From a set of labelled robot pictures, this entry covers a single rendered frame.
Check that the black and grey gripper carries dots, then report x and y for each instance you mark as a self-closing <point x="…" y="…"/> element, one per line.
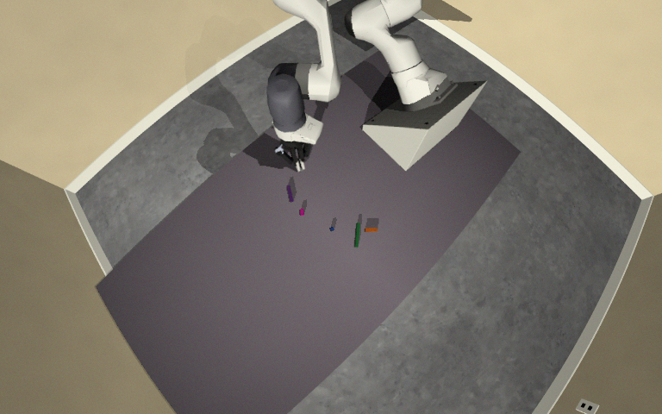
<point x="291" y="146"/>

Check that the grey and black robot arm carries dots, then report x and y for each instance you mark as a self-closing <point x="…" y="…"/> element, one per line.
<point x="419" y="86"/>

